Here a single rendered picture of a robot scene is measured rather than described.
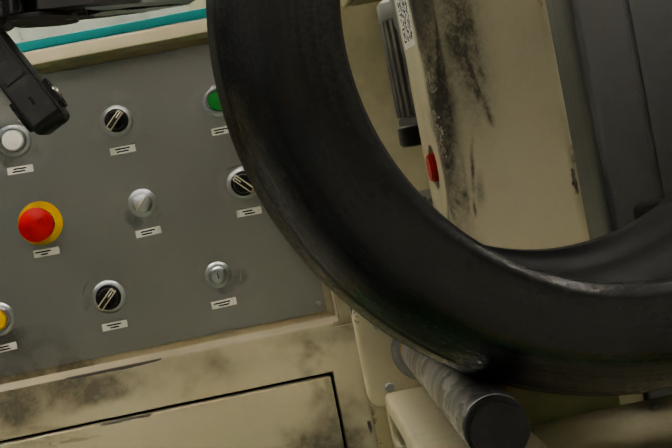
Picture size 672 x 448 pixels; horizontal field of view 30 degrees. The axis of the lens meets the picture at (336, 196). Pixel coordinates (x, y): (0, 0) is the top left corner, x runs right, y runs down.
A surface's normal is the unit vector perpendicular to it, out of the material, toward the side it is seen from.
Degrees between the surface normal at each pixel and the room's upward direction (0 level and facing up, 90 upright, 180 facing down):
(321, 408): 90
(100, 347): 90
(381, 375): 90
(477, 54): 90
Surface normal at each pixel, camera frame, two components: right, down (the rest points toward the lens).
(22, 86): 0.11, 0.05
